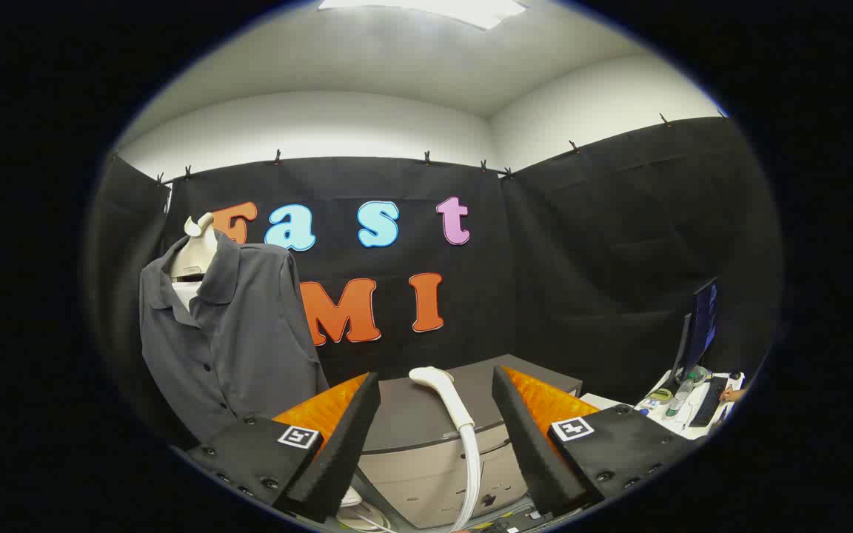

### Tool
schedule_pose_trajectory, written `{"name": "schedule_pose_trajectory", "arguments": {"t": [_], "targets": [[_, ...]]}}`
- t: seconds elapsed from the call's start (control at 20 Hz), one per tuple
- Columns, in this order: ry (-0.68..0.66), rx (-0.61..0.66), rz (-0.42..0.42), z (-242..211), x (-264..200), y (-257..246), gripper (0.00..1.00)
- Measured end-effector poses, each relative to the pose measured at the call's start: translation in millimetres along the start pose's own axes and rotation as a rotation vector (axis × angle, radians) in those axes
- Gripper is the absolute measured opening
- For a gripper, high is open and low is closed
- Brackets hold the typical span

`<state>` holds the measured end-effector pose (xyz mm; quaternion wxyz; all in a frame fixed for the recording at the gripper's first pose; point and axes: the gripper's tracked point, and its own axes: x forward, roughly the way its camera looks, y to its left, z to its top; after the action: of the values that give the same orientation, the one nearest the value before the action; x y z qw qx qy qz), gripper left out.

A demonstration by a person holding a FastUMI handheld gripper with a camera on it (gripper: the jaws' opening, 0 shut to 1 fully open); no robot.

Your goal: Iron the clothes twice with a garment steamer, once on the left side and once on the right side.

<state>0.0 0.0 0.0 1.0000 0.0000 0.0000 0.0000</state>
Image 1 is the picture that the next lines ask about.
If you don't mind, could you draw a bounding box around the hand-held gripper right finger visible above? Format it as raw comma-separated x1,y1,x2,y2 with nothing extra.
492,365,694,517

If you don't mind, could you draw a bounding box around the ceiling light panel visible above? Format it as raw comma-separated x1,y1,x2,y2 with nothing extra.
317,0,529,31

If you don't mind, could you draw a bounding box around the clear plastic bottle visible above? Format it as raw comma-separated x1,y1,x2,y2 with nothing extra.
665,378,695,420

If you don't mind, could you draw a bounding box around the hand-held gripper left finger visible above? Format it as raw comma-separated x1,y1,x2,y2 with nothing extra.
186,372,381,523

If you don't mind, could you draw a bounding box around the white mannequin torso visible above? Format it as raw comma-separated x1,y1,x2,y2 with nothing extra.
170,213,218,313

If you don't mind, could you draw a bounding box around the white office desk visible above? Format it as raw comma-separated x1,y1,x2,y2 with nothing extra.
578,369,747,442

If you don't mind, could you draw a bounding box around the grey button shirt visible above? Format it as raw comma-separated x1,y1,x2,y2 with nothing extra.
139,231,330,445

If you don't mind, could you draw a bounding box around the black keyboard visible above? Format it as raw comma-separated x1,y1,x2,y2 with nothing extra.
689,376,729,428

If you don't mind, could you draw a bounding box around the grey cabinet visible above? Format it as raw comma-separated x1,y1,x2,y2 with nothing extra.
356,354,583,529

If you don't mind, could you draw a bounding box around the computer monitor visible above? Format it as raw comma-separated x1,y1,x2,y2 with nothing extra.
669,278,720,383

